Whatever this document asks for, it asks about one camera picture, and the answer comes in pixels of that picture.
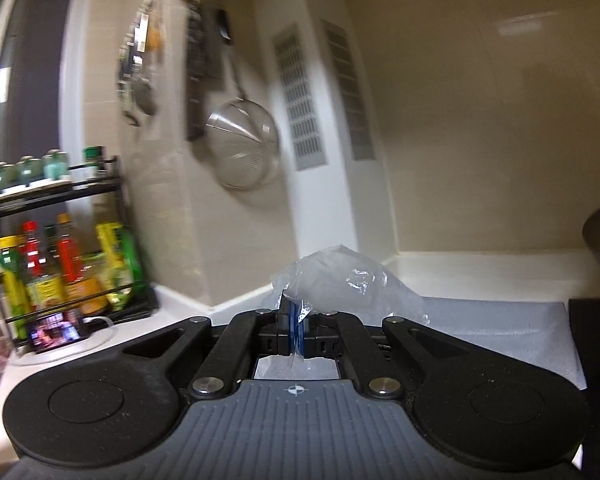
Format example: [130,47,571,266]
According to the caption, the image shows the yellow seasoning packet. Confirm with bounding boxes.
[96,222,133,311]

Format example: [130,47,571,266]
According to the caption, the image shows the hanging black utensil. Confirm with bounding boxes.
[185,0,233,142]

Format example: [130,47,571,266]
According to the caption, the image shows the smartphone with lit screen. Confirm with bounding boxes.
[27,309,88,353]

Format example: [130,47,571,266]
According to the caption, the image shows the hanging metal strainer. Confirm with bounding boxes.
[204,49,280,191]

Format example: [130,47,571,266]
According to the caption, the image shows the left wall vent grille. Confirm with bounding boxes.
[272,23,326,171]

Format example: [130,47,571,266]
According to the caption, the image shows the orange red sauce bottle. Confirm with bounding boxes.
[56,212,84,284]

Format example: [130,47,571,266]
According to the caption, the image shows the clear plastic bag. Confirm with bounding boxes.
[254,245,429,380]

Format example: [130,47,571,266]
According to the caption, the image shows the red cap sauce bottle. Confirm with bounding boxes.
[23,220,46,281]

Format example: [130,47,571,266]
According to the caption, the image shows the black wire spice rack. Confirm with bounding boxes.
[0,146,158,353]

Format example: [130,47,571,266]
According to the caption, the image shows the wall vent grille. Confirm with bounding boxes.
[323,21,375,160]
[272,23,326,171]

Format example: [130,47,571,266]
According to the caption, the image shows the grey counter mat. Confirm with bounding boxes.
[422,297,586,390]

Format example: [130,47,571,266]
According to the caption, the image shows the right wall vent grille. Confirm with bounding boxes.
[323,21,375,160]

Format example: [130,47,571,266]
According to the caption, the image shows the yellow green bottle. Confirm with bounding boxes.
[0,235,30,339]

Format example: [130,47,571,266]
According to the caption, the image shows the green seasoning packet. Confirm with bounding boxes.
[120,226,145,297]

